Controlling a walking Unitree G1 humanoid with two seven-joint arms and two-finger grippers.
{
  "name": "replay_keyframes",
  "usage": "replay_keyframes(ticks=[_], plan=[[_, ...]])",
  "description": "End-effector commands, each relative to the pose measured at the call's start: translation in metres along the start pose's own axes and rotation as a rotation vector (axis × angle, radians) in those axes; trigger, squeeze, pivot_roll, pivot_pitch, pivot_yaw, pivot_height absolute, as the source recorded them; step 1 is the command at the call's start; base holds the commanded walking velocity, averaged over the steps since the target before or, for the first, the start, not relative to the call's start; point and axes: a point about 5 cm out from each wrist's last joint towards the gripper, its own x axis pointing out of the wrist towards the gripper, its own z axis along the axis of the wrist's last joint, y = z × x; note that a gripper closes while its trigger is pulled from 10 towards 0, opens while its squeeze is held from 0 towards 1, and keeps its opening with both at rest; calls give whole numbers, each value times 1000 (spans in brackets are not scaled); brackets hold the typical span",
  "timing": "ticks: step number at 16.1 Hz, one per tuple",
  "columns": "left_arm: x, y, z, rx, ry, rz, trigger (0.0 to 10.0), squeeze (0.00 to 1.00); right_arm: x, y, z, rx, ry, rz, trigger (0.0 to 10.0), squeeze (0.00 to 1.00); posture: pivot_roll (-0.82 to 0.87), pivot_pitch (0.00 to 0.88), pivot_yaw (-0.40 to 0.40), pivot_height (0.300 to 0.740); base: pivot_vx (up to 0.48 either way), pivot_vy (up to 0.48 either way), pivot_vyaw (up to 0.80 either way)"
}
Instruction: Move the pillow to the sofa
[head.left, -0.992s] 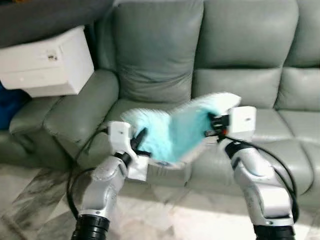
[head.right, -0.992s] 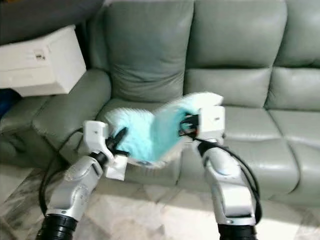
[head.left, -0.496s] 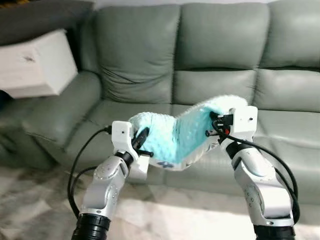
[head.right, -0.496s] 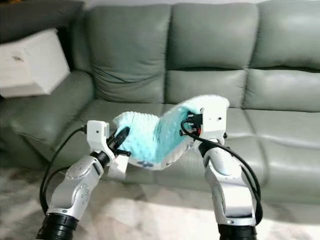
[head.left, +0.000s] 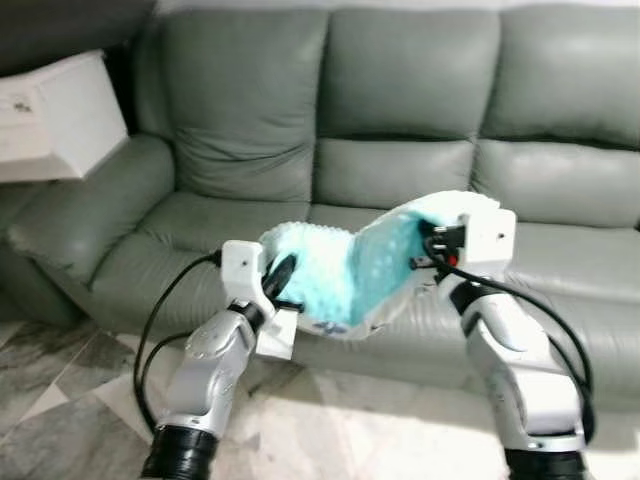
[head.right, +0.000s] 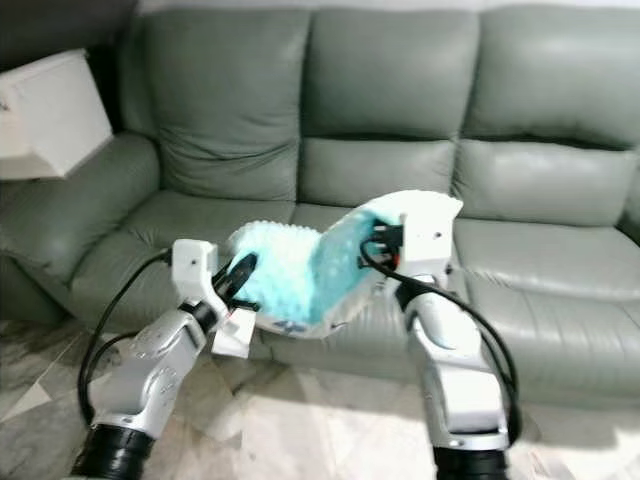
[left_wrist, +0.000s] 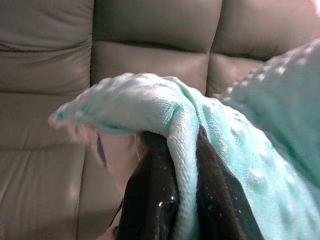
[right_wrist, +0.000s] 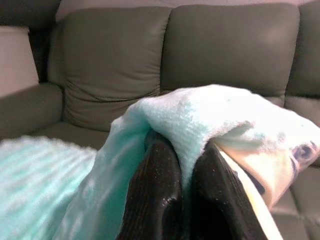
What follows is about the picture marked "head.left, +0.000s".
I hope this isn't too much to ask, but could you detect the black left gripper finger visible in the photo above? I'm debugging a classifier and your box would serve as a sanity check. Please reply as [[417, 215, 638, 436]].
[[266, 252, 299, 293]]

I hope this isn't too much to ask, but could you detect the turquoise dotted pillow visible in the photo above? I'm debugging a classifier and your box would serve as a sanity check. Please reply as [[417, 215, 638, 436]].
[[258, 190, 501, 341]]

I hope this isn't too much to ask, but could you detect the grey-green leather sofa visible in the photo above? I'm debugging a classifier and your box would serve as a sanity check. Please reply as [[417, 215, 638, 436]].
[[0, 5, 640, 411]]

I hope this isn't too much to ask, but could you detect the white plastic storage box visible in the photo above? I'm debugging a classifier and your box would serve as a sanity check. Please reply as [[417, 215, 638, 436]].
[[0, 50, 131, 184]]

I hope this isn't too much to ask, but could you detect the dark grey cushion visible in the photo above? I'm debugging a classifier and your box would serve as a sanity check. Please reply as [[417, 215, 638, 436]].
[[0, 0, 156, 76]]

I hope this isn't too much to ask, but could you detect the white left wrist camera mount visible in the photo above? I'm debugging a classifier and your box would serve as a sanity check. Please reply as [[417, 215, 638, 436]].
[[220, 240, 299, 361]]

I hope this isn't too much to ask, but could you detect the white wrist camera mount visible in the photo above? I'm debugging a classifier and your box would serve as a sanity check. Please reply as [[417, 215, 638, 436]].
[[220, 240, 299, 361], [455, 208, 517, 281]]

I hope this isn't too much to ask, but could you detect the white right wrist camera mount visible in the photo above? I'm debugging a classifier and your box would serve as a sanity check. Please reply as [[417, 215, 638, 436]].
[[455, 208, 517, 281]]

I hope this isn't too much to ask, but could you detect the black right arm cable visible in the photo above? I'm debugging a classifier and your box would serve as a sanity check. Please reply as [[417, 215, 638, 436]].
[[420, 235, 598, 446]]

